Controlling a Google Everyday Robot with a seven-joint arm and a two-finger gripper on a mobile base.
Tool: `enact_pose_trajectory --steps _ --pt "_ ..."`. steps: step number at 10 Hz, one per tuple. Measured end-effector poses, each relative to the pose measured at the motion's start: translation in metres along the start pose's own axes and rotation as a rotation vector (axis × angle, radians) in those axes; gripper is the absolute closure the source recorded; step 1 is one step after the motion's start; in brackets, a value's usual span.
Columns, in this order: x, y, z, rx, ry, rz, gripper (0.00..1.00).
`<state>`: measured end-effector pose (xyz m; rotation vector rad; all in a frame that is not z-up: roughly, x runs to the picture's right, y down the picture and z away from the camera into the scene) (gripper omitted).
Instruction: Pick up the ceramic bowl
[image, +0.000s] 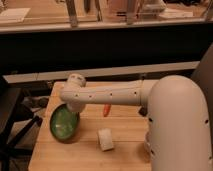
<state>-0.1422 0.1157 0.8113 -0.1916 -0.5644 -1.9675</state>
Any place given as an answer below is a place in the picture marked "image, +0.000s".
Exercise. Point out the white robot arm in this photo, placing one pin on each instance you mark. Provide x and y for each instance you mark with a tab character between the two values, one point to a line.
179	121

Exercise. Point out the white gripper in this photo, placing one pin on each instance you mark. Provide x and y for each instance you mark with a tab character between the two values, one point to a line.
74	84

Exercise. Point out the black chair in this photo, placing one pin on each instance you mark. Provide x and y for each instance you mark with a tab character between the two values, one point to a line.
13	110

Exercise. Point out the orange carrot toy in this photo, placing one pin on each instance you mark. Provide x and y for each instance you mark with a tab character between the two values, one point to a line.
106	110

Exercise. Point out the green ceramic bowl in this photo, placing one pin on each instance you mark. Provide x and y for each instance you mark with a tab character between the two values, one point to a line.
63	124

